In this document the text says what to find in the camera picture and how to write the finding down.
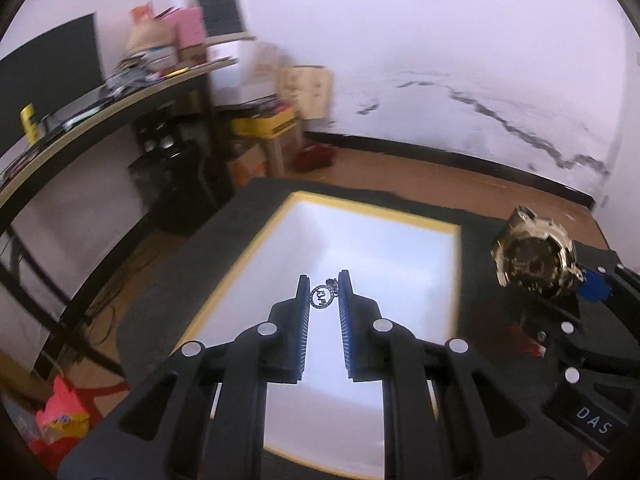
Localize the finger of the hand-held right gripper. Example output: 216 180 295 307
509 286 640 378
571 241 640 322

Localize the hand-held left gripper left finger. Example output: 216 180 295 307
60 274 309 480

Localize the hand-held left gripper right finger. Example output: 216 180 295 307
338 269 592 480

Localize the silver ring pendant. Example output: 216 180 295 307
310 278 340 310

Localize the gold wristwatch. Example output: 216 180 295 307
489 205 584 302

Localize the white tray with yellow rim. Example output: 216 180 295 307
176 191 462 480

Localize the small red object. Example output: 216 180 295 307
510 324 547 357

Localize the brown cardboard box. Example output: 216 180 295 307
226 130 303 188

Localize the black computer tower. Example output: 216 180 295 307
128 146 221 235

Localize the yellow box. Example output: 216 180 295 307
231 108 302 139

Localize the light cardboard box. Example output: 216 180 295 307
277 64 335 121

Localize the pink and red plastic bag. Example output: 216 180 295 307
26 374 92 476

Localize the white box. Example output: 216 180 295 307
206 39 282 109

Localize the curved wooden desk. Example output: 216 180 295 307
0 56 241 378

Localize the clutter of desk papers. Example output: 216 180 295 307
102 52 211 92

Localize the pink box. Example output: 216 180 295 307
166 7 209 52

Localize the brown paper bag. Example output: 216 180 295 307
124 19 177 57

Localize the small framed chalkboard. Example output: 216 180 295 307
188 0 255 45

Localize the yellow desk item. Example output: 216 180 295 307
19 103 41 145

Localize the black computer monitor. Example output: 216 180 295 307
0 12 107 160

